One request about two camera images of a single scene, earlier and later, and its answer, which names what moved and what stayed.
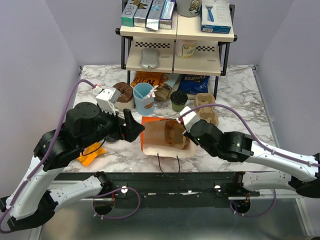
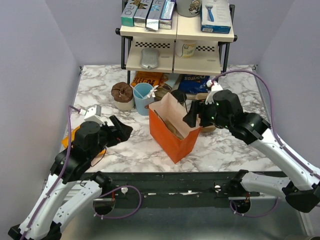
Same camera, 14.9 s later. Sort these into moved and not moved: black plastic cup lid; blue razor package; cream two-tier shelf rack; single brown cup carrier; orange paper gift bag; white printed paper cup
Moved: single brown cup carrier; orange paper gift bag
Not moved: cream two-tier shelf rack; blue razor package; white printed paper cup; black plastic cup lid
